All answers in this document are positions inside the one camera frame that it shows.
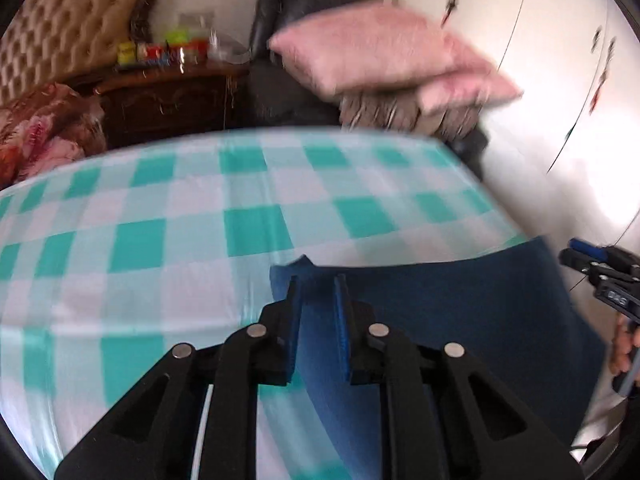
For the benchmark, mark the white wardrobe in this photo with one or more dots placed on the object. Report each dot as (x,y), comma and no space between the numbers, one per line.
(545,85)

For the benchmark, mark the large pink pillow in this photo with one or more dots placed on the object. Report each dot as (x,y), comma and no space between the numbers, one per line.
(370,45)

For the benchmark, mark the clear plastic container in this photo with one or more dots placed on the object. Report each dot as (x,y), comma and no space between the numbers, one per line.
(227,50)

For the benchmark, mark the green lidded container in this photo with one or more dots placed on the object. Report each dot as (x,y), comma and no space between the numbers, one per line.
(179,37)

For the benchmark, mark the brown striped cushion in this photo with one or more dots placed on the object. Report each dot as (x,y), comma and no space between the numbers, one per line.
(395,110)

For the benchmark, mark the green white checkered bedsheet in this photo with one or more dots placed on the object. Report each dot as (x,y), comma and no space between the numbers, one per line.
(165,240)

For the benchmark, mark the yellow jar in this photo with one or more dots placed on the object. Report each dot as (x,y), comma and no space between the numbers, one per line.
(126,55)

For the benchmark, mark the small pink pillow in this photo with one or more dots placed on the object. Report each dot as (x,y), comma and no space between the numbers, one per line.
(470,92)

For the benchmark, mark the blue pants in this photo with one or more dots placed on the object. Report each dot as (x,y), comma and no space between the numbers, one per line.
(450,310)

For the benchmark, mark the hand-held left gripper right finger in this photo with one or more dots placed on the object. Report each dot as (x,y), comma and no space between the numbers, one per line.
(342,320)

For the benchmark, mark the person's right hand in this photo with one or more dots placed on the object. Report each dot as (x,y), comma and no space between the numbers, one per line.
(622,345)

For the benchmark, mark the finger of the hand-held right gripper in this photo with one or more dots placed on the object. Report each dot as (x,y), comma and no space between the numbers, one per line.
(582,257)

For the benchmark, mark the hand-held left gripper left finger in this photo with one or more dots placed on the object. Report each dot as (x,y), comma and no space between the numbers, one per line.
(292,320)

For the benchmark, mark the dark wooden nightstand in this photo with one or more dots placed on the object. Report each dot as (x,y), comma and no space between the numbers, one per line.
(170,105)

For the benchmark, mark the red jar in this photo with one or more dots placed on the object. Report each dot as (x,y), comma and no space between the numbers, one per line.
(156,53)

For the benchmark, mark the black leather chair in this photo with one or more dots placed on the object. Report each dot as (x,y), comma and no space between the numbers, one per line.
(280,90)

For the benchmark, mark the tufted beige headboard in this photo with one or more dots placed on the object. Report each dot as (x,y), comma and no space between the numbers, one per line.
(65,30)

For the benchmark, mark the red floral blanket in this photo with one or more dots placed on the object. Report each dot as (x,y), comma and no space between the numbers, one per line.
(45,130)

